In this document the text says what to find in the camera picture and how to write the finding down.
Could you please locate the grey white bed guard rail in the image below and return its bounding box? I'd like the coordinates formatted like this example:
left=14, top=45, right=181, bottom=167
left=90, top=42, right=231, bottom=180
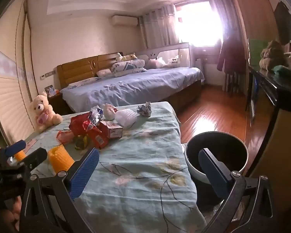
left=136, top=42, right=192, bottom=70

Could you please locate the blue silver bag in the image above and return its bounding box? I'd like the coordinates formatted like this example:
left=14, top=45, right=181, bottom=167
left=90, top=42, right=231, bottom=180
left=90, top=105, right=104, bottom=127

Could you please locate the person's left hand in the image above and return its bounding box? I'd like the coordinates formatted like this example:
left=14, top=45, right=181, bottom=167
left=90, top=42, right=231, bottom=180
left=0, top=195, right=21, bottom=233

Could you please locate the small white pillow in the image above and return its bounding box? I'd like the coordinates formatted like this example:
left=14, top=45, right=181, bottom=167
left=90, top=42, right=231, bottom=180
left=96, top=68, right=112, bottom=78

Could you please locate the teal cloth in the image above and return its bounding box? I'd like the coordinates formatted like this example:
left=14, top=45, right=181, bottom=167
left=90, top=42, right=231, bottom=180
left=273, top=65, right=291, bottom=77

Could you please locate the white red plastic bag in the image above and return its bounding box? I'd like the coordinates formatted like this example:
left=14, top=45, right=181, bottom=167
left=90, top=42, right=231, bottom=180
left=103, top=103, right=118, bottom=121

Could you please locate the red packet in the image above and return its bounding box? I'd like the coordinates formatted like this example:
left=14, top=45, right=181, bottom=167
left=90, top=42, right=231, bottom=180
left=86, top=127, right=109, bottom=150

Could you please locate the blue white patterned pillow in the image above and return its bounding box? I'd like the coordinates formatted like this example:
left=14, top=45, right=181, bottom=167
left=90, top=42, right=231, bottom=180
left=112, top=59, right=146, bottom=74

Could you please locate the red snack bag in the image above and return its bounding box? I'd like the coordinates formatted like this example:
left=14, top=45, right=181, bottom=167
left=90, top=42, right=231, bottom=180
left=68, top=113, right=99, bottom=136

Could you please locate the bright window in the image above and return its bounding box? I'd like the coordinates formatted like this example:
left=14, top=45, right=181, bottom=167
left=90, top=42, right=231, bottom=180
left=175, top=1, right=221, bottom=48

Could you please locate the cream teddy bear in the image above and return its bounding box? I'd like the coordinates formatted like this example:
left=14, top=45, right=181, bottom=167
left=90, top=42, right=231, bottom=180
left=30, top=92, right=63, bottom=134

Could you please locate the dark wooden nightstand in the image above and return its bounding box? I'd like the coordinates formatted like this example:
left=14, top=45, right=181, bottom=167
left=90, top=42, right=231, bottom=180
left=48, top=93, right=71, bottom=116

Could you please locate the black television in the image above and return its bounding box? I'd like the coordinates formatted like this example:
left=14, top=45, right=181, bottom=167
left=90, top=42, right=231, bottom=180
left=274, top=1, right=291, bottom=45

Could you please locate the yellow stuffed toy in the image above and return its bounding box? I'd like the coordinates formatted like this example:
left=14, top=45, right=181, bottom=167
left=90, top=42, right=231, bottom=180
left=121, top=53, right=138, bottom=61

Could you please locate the black bin with white rim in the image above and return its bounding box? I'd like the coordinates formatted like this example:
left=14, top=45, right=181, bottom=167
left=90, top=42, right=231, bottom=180
left=184, top=131, right=249, bottom=207

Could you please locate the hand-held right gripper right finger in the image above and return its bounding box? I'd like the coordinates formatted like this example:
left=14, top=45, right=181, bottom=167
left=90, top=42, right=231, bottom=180
left=198, top=148, right=279, bottom=233

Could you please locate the brown plush toy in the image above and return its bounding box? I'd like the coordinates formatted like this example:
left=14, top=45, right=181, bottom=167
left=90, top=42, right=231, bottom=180
left=259, top=40, right=285, bottom=72

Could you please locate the orange pink wrapper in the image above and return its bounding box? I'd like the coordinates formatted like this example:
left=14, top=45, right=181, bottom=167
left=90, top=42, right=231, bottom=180
left=56, top=130, right=74, bottom=142

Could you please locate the wall switch panel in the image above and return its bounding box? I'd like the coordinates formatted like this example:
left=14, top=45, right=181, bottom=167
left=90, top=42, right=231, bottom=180
left=40, top=71, right=57, bottom=80

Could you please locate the silver foil mat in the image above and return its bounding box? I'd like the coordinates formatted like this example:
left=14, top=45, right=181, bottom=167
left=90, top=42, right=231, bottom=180
left=201, top=196, right=231, bottom=226

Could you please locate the wooden desk with drawers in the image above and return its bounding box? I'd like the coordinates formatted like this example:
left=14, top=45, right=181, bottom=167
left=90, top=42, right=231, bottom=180
left=195, top=47, right=221, bottom=63

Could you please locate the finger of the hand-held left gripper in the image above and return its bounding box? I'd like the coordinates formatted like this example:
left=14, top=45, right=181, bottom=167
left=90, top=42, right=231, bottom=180
left=0, top=139, right=27, bottom=166
left=5, top=148, right=48, bottom=175

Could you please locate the wooden wardrobe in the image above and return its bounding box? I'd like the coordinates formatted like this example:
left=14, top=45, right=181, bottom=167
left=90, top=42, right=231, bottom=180
left=229, top=0, right=279, bottom=54

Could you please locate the bed with blue sheet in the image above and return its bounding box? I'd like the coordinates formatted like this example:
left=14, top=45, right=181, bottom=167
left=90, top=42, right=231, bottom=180
left=61, top=67, right=205, bottom=114

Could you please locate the coat stand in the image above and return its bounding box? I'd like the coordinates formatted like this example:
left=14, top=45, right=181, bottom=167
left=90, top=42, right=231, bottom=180
left=222, top=70, right=243, bottom=93

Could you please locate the black top cabinet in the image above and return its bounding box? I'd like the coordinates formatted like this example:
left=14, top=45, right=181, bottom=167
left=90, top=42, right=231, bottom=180
left=242, top=63, right=291, bottom=224

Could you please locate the cream sliding wardrobe door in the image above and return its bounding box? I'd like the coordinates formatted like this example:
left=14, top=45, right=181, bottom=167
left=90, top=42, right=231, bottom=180
left=0, top=0, right=39, bottom=146

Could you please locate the light blue floral tablecloth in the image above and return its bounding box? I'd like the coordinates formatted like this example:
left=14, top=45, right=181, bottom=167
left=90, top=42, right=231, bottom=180
left=15, top=101, right=206, bottom=233

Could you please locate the dark red coat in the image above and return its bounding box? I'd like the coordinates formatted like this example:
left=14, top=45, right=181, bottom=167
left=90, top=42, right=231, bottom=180
left=217, top=35, right=245, bottom=74

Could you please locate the white air conditioner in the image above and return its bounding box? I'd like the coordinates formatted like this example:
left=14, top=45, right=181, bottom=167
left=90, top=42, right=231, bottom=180
left=112, top=15, right=139, bottom=27

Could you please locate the wooden headboard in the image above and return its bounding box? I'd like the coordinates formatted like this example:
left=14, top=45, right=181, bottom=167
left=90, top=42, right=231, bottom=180
left=57, top=53, right=124, bottom=89

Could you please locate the grey beige curtain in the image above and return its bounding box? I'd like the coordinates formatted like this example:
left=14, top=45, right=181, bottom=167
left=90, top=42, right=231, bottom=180
left=138, top=5, right=180, bottom=51
left=211, top=0, right=233, bottom=42

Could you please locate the small silver wrapper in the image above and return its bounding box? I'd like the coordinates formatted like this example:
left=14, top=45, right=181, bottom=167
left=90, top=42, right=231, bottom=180
left=137, top=101, right=152, bottom=117

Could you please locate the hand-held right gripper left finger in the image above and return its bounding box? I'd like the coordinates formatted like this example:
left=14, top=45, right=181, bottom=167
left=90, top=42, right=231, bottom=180
left=19, top=148, right=100, bottom=233

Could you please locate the flat blue print pillow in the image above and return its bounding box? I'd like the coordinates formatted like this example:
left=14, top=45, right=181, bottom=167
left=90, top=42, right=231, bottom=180
left=68, top=77, right=101, bottom=88

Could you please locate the stack of green boxes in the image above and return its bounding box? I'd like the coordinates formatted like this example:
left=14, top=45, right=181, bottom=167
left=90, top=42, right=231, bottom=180
left=247, top=39, right=268, bottom=65

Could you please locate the pink plush toy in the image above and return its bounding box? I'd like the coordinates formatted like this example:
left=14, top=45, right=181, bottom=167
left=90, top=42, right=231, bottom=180
left=145, top=58, right=170, bottom=69

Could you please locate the dark yellow green wrapper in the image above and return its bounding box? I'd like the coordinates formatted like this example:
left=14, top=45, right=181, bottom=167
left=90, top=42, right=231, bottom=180
left=74, top=135, right=89, bottom=150

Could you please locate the red box with white label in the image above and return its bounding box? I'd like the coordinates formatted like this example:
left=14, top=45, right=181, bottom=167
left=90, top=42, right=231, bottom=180
left=98, top=120, right=124, bottom=139

